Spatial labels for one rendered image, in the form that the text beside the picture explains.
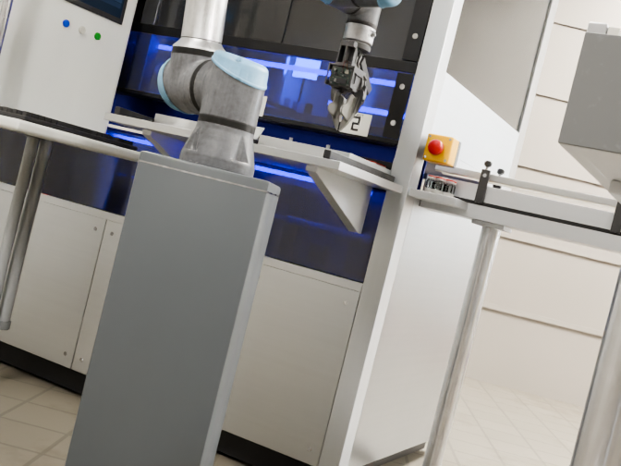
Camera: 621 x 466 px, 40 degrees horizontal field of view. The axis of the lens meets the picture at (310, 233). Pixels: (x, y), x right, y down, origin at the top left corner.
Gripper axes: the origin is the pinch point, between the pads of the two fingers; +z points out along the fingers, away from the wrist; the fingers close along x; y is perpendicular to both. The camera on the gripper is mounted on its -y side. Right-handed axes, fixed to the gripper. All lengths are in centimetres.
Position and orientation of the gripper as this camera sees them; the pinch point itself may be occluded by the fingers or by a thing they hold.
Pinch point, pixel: (340, 126)
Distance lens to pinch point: 214.8
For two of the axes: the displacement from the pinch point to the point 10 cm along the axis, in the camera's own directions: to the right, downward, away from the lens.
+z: -2.4, 9.7, 0.2
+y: -4.5, -0.9, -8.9
